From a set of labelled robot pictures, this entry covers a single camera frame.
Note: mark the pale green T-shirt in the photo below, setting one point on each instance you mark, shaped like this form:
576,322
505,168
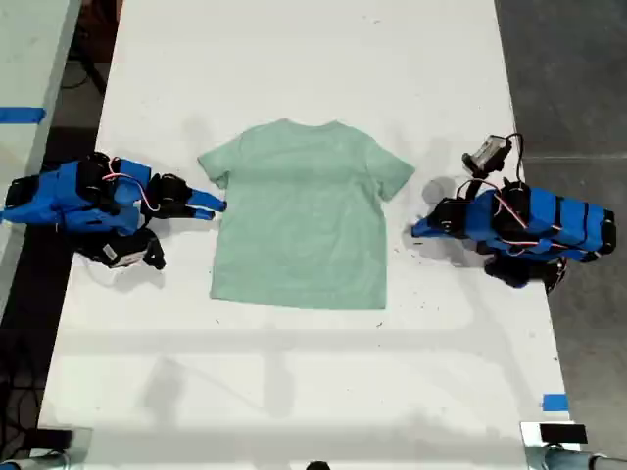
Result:
303,220

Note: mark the long blue tape strip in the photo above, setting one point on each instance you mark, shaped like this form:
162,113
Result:
22,115

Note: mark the black grey camera box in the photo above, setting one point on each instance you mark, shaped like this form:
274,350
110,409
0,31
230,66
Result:
487,154

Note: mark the white box with black panel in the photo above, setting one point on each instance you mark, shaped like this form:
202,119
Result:
553,433

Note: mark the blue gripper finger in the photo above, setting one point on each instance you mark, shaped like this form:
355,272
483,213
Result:
426,234
208,200
203,213
432,222

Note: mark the short blue tape strip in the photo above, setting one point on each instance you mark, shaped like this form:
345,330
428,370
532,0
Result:
555,402

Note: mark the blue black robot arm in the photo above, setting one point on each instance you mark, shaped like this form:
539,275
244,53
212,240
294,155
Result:
63,196
553,220

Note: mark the grey box with black panel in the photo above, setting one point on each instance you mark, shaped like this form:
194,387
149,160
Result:
61,438

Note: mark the white side table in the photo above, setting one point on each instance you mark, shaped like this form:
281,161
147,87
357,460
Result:
29,63

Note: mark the black camera box white label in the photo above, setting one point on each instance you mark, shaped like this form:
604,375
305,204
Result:
122,252

